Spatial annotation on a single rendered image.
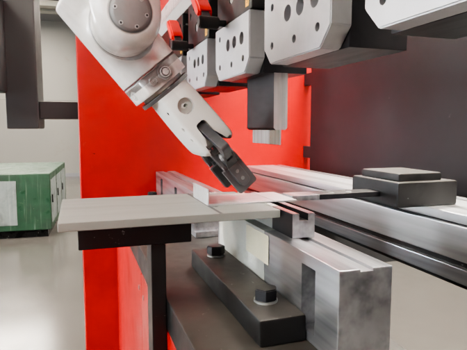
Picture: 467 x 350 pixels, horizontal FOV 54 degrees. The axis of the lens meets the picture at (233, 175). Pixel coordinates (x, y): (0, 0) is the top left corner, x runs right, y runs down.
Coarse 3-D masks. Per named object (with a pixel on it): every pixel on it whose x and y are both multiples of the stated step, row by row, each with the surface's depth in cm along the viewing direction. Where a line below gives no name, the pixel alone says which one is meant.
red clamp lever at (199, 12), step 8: (192, 0) 71; (200, 0) 70; (200, 8) 68; (208, 8) 69; (200, 16) 66; (208, 16) 67; (200, 24) 66; (208, 24) 66; (216, 24) 67; (224, 24) 67
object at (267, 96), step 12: (252, 84) 68; (264, 84) 63; (276, 84) 60; (252, 96) 68; (264, 96) 64; (276, 96) 61; (252, 108) 68; (264, 108) 64; (276, 108) 61; (252, 120) 68; (264, 120) 64; (276, 120) 61; (264, 132) 66; (276, 132) 62; (276, 144) 63
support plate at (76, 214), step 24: (216, 192) 73; (72, 216) 54; (96, 216) 54; (120, 216) 54; (144, 216) 54; (168, 216) 54; (192, 216) 54; (216, 216) 55; (240, 216) 56; (264, 216) 57
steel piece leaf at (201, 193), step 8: (200, 192) 65; (208, 192) 61; (200, 200) 65; (208, 200) 61; (216, 200) 64; (224, 200) 64; (232, 200) 64; (240, 200) 64; (248, 200) 64; (256, 200) 64; (264, 200) 64
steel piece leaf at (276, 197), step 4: (256, 192) 72; (260, 192) 72; (264, 192) 72; (268, 192) 72; (272, 192) 72; (264, 196) 68; (268, 196) 68; (272, 196) 68; (276, 196) 68; (280, 196) 68; (284, 196) 68; (272, 200) 64; (276, 200) 64; (280, 200) 64; (284, 200) 64; (288, 200) 64; (292, 200) 65; (296, 200) 65
